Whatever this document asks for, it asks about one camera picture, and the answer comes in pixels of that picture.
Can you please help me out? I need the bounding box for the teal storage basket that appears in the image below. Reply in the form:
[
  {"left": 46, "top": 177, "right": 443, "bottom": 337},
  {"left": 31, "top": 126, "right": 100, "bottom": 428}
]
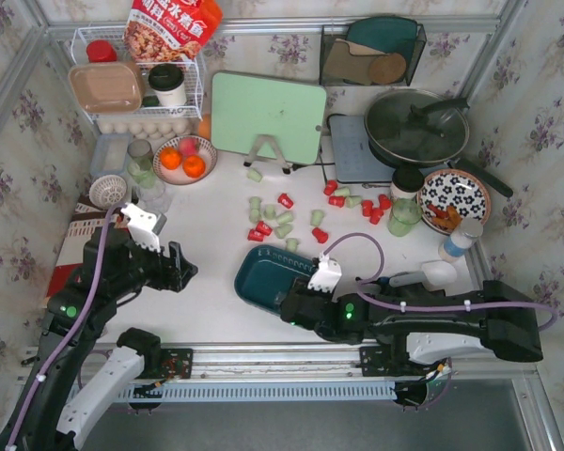
[{"left": 234, "top": 244, "right": 315, "bottom": 316}]

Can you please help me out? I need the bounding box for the clear glass cup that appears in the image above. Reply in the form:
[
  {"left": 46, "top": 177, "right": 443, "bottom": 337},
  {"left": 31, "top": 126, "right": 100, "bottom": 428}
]
[{"left": 138, "top": 179, "right": 172, "bottom": 214}]

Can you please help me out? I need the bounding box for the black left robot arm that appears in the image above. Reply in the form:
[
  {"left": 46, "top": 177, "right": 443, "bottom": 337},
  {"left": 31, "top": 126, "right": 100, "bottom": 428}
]
[{"left": 0, "top": 228, "right": 198, "bottom": 450}]

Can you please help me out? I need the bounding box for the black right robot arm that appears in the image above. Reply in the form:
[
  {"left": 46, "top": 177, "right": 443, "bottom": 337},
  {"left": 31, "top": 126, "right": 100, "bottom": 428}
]
[{"left": 279, "top": 279, "right": 543, "bottom": 375}]

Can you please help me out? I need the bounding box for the green capsule by basket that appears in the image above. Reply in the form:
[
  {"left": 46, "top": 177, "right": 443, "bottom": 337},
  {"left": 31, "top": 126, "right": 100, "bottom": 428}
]
[{"left": 286, "top": 238, "right": 299, "bottom": 253}]

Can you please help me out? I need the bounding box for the white strainer basket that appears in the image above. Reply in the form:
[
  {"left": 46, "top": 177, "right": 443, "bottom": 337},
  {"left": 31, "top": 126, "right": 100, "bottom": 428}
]
[{"left": 88, "top": 175, "right": 127, "bottom": 210}]

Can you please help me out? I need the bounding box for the white black-lid coffee cup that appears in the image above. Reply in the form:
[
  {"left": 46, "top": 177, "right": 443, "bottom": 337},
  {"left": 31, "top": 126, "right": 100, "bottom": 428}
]
[{"left": 148, "top": 63, "right": 187, "bottom": 107}]

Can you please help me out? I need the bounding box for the red capsule center right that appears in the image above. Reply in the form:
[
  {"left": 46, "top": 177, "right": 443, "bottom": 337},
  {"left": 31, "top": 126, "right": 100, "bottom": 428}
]
[{"left": 312, "top": 227, "right": 329, "bottom": 244}]

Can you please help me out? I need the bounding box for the patterned orange cloth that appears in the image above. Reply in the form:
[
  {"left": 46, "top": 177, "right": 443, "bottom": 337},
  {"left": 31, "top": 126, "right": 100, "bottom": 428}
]
[{"left": 43, "top": 195, "right": 106, "bottom": 305}]

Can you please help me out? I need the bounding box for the green capsule center right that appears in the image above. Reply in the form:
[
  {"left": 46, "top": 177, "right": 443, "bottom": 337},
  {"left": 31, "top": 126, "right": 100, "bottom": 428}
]
[{"left": 310, "top": 210, "right": 324, "bottom": 227}]

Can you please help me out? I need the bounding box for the red capsule left lower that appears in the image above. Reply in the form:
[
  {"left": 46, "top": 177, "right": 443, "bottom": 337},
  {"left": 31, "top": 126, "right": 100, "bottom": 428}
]
[{"left": 247, "top": 229, "right": 264, "bottom": 242}]

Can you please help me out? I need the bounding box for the green glass jar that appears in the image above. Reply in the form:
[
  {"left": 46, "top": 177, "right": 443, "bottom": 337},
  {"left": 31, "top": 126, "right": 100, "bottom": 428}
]
[{"left": 127, "top": 139, "right": 156, "bottom": 189}]

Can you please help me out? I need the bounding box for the orange fruit right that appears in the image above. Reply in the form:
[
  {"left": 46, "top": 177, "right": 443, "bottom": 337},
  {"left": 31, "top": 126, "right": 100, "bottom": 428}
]
[{"left": 182, "top": 155, "right": 206, "bottom": 179}]

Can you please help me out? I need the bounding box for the orange fruit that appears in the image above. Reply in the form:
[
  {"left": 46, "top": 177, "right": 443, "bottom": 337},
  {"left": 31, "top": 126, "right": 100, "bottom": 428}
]
[
  {"left": 159, "top": 147, "right": 182, "bottom": 170},
  {"left": 182, "top": 155, "right": 206, "bottom": 179}
]

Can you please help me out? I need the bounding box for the red capsule right middle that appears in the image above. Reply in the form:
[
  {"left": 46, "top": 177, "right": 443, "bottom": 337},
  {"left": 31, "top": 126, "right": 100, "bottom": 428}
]
[{"left": 328, "top": 195, "right": 346, "bottom": 208}]

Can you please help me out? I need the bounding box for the fruit bowl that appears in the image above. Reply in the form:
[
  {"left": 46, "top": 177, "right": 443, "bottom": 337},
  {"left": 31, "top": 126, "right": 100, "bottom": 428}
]
[{"left": 153, "top": 135, "right": 217, "bottom": 186}]

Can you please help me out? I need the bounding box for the orange fruit left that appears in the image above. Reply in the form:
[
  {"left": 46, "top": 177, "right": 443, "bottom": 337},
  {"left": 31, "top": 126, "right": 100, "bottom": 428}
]
[{"left": 159, "top": 147, "right": 182, "bottom": 170}]

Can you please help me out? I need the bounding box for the red capsule center top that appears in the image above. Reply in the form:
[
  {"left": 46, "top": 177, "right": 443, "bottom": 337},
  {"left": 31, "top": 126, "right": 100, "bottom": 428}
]
[{"left": 277, "top": 194, "right": 294, "bottom": 209}]

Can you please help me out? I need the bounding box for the white scoop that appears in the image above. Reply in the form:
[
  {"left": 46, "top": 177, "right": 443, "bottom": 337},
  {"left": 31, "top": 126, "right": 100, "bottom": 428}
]
[{"left": 389, "top": 260, "right": 458, "bottom": 290}]

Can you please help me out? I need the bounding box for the red capsule by cooker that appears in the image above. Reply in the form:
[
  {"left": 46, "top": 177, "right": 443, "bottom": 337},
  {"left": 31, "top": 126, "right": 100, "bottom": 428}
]
[{"left": 323, "top": 179, "right": 338, "bottom": 196}]

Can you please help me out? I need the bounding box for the red apple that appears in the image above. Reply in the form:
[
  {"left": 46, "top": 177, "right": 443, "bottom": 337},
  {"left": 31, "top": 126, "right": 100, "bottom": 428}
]
[{"left": 178, "top": 136, "right": 200, "bottom": 158}]

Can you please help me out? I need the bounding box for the clear food container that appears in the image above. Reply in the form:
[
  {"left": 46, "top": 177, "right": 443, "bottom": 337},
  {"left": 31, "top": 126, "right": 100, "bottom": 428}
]
[{"left": 89, "top": 133, "right": 132, "bottom": 179}]

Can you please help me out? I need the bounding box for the green plastic cup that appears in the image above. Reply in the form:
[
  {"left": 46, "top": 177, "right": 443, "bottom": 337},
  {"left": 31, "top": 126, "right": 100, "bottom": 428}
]
[{"left": 387, "top": 198, "right": 422, "bottom": 237}]

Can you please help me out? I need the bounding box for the green capsule near board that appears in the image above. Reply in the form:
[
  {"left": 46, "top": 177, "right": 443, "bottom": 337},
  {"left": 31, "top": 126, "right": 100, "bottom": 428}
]
[{"left": 246, "top": 167, "right": 263, "bottom": 182}]

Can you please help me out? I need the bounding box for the egg carton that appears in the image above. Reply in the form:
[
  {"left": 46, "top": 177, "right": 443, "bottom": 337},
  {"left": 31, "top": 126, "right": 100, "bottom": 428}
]
[{"left": 96, "top": 117, "right": 196, "bottom": 140}]

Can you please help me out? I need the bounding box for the white bottle grey cap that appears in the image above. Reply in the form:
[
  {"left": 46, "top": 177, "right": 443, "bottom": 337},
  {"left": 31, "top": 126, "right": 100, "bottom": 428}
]
[{"left": 438, "top": 217, "right": 483, "bottom": 262}]

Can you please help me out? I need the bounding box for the orange behind board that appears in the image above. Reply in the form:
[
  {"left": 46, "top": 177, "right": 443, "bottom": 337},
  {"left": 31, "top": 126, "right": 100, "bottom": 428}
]
[{"left": 197, "top": 114, "right": 212, "bottom": 140}]

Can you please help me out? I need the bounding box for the grey induction cooker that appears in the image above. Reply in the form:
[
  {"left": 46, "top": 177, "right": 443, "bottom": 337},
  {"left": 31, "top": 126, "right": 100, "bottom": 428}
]
[{"left": 327, "top": 114, "right": 394, "bottom": 184}]

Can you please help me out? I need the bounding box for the black-lid white jar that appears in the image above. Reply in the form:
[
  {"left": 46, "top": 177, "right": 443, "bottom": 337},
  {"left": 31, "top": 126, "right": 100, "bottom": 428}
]
[{"left": 390, "top": 165, "right": 425, "bottom": 202}]

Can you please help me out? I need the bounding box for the floral blue plate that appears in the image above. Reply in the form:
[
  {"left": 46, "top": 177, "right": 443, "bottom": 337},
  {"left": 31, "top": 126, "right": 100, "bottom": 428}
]
[{"left": 416, "top": 169, "right": 492, "bottom": 235}]

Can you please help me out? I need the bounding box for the green cutting board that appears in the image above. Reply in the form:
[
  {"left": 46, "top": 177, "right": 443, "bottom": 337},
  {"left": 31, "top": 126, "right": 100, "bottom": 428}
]
[{"left": 211, "top": 71, "right": 327, "bottom": 165}]

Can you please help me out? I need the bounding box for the beige plastic tray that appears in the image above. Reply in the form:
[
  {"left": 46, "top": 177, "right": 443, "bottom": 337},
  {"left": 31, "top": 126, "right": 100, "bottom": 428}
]
[{"left": 68, "top": 61, "right": 145, "bottom": 115}]

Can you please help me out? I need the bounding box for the black frying pan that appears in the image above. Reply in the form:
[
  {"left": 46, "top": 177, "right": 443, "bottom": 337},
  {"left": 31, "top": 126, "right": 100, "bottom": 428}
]
[{"left": 364, "top": 88, "right": 513, "bottom": 198}]

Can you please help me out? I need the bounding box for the red lid jar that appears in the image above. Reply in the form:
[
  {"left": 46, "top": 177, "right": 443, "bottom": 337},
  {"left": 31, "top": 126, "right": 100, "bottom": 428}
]
[{"left": 86, "top": 39, "right": 118, "bottom": 63}]

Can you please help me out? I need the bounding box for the red snack bag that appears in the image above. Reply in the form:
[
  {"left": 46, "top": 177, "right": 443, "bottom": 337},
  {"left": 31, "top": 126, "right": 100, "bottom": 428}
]
[{"left": 123, "top": 0, "right": 223, "bottom": 63}]

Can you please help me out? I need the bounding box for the round cork coaster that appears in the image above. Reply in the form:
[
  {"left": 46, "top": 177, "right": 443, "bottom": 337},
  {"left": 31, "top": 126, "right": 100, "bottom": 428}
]
[{"left": 368, "top": 53, "right": 407, "bottom": 85}]

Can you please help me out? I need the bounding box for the black mesh organizer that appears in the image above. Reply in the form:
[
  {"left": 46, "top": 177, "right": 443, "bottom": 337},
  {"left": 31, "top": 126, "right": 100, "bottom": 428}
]
[{"left": 319, "top": 22, "right": 427, "bottom": 86}]

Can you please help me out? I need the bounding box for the teal plate in organizer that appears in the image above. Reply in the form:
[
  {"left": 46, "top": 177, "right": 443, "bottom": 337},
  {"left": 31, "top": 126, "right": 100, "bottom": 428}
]
[{"left": 346, "top": 16, "right": 418, "bottom": 60}]

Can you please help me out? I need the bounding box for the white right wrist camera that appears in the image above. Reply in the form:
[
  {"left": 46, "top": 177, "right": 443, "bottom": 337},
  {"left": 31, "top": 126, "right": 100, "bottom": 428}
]
[{"left": 307, "top": 254, "right": 342, "bottom": 294}]

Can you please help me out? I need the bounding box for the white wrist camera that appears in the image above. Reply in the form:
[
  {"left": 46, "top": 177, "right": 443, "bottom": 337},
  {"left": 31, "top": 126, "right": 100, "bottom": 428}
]
[
  {"left": 307, "top": 254, "right": 342, "bottom": 294},
  {"left": 121, "top": 203, "right": 167, "bottom": 253}
]

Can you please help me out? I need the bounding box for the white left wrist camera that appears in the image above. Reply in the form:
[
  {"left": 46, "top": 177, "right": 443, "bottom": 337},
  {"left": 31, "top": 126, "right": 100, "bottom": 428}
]
[{"left": 121, "top": 203, "right": 167, "bottom": 253}]

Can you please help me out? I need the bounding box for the white wire rack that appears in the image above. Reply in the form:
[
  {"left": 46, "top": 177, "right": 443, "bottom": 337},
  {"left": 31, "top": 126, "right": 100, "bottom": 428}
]
[{"left": 70, "top": 25, "right": 205, "bottom": 120}]

